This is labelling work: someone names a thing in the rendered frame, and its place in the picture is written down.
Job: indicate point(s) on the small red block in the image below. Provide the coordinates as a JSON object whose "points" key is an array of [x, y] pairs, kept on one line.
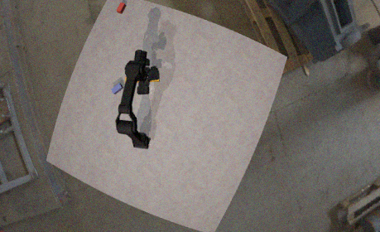
{"points": [[121, 7]]}

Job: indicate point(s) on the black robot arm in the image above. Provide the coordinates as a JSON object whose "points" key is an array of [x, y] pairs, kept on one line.
{"points": [[134, 70]]}

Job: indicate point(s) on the small blue block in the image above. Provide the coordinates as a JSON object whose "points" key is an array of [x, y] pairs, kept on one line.
{"points": [[117, 88]]}

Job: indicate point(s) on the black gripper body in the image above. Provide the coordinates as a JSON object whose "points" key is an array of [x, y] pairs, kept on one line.
{"points": [[144, 88]]}

